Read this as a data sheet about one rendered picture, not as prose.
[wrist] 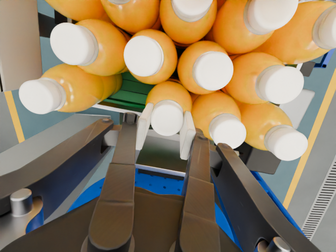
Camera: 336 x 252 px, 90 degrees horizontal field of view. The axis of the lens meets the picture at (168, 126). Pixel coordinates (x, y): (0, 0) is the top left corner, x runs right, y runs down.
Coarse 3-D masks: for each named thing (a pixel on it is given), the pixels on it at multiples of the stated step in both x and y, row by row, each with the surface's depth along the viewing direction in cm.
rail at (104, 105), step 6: (102, 102) 35; (108, 102) 36; (102, 108) 34; (108, 108) 34; (114, 108) 34; (120, 108) 34; (126, 108) 34; (132, 108) 35; (138, 108) 36; (138, 114) 34
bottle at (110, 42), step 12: (84, 24) 19; (96, 24) 20; (108, 24) 22; (96, 36) 19; (108, 36) 20; (120, 36) 23; (96, 48) 19; (108, 48) 20; (120, 48) 22; (96, 60) 20; (108, 60) 21; (120, 60) 23; (96, 72) 22; (108, 72) 23; (120, 72) 29
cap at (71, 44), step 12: (60, 24) 16; (72, 24) 16; (60, 36) 17; (72, 36) 17; (84, 36) 17; (60, 48) 17; (72, 48) 17; (84, 48) 17; (72, 60) 17; (84, 60) 18
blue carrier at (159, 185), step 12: (144, 180) 37; (156, 180) 38; (168, 180) 38; (180, 180) 39; (84, 192) 31; (96, 192) 31; (156, 192) 34; (168, 192) 35; (180, 192) 36; (72, 204) 28; (216, 204) 35; (216, 216) 32; (228, 228) 30
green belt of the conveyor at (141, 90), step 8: (176, 48) 37; (128, 72) 39; (176, 72) 39; (128, 80) 40; (136, 80) 40; (120, 88) 40; (128, 88) 40; (136, 88) 40; (144, 88) 40; (112, 96) 41; (120, 96) 41; (128, 96) 41; (136, 96) 41; (144, 96) 41; (128, 104) 42; (136, 104) 42; (144, 104) 42
